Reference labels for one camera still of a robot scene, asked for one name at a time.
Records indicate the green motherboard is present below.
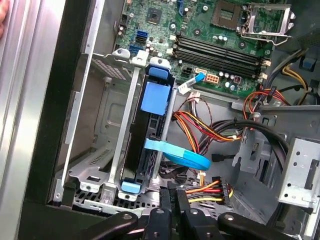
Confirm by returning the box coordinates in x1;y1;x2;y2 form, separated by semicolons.
113;0;296;100

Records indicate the metal socket cover frame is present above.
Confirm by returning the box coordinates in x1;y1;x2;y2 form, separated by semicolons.
241;2;295;41

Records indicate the grey metal optical drive cage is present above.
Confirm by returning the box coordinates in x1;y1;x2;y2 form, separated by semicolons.
231;103;320;222

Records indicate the thick black wire bundle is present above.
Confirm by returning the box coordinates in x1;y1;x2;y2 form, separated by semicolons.
211;119;290;177

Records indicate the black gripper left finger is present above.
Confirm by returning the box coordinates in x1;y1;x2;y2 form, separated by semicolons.
79;186;174;240

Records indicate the person hand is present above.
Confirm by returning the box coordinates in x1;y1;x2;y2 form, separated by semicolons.
0;0;10;40

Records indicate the multicolour wire bundle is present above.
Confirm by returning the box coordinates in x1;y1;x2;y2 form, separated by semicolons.
171;109;245;154

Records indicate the hard disk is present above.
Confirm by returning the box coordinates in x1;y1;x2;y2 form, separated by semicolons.
119;63;176;195

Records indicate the grey metal disk bay cage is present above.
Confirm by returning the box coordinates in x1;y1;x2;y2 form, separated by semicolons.
53;48;176;218

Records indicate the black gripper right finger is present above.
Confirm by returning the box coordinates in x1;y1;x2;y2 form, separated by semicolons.
174;188;299;240

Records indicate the grey power supply unit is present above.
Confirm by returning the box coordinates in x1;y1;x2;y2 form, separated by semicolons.
284;0;320;53

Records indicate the long blue wire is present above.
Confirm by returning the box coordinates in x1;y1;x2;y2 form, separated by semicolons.
144;138;212;172

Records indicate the yellow black wire bundle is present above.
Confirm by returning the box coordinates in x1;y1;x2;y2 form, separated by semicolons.
281;48;312;106

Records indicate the locking lever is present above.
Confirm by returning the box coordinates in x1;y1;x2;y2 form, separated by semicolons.
239;32;293;47

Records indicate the black open PC case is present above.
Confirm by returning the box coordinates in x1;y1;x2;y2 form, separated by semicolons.
17;0;320;240

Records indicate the orange red yellow power wire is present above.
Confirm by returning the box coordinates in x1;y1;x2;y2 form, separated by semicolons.
166;176;235;218

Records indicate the black RAM slot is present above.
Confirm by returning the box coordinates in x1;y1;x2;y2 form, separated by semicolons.
174;49;263;79
176;33;266;65
175;44;265;75
176;39;265;70

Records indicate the CPU socket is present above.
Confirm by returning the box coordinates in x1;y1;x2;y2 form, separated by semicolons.
211;0;242;31

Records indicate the short blue wire white label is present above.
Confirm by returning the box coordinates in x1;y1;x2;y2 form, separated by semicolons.
176;71;208;95

